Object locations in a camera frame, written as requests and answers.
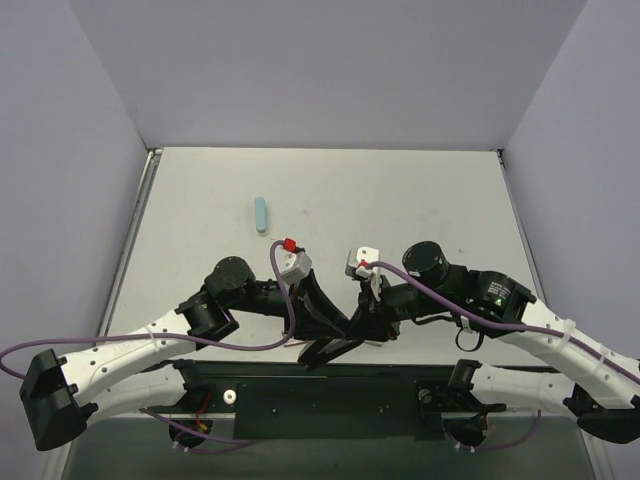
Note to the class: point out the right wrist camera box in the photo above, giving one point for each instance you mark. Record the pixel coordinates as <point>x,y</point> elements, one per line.
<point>359,260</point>

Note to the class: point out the light blue white stapler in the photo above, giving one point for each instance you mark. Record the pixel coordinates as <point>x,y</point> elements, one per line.
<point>260,215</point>

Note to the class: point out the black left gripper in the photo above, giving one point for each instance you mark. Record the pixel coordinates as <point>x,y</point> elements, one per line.
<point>304,310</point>

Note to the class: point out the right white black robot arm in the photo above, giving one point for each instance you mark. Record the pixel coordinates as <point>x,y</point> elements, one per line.
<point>587,382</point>

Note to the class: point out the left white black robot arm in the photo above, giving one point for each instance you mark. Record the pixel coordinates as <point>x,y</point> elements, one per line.
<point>63,394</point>

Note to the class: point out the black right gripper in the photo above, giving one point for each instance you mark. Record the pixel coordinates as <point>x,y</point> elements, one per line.
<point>376,310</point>

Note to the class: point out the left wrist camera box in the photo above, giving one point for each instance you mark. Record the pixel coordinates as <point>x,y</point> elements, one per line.
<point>294,267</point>

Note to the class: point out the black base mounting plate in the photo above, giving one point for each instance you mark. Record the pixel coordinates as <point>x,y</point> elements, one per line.
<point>285,401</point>

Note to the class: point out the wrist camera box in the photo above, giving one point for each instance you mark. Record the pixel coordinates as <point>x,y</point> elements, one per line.
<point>294,267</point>
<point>359,260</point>

